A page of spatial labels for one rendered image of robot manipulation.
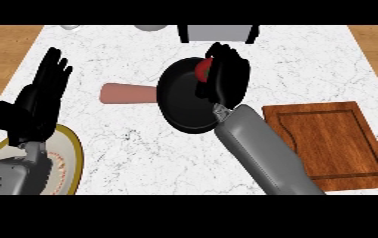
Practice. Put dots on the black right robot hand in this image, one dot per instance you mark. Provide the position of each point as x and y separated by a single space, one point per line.
230 78

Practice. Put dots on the red tomato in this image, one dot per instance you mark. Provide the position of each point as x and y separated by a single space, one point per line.
203 69

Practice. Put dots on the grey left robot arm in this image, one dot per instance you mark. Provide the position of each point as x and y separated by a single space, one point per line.
24 170

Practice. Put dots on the brown wooden cutting board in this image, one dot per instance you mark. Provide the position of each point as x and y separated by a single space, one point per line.
327 145

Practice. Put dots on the white plate with gold rim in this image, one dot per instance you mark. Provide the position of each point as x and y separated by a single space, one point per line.
64 162

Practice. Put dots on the grey round object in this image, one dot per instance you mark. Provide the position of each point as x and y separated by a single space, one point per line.
151 27
70 26

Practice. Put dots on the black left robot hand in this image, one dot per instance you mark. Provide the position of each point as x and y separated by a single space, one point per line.
39 92

